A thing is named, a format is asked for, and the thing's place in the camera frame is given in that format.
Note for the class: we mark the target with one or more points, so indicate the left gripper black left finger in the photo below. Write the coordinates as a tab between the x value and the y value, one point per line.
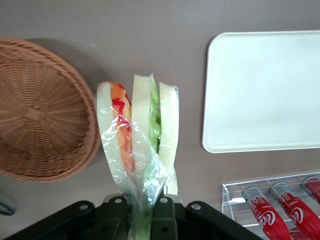
112	220

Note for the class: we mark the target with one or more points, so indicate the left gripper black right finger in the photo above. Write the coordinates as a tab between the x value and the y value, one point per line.
165	220

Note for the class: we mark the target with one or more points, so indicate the red cola bottle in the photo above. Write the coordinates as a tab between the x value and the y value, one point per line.
267	217
313	188
300	215

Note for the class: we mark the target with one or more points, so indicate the clear acrylic bottle rack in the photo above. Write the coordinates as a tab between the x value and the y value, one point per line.
230	200

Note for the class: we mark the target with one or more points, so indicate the plastic-wrapped triangle sandwich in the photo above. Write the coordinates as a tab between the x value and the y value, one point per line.
140	120

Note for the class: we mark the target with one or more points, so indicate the round brown wicker basket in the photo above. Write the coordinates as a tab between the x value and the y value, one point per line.
45	115

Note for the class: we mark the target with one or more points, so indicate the cream plastic serving tray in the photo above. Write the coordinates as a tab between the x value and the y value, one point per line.
262	92

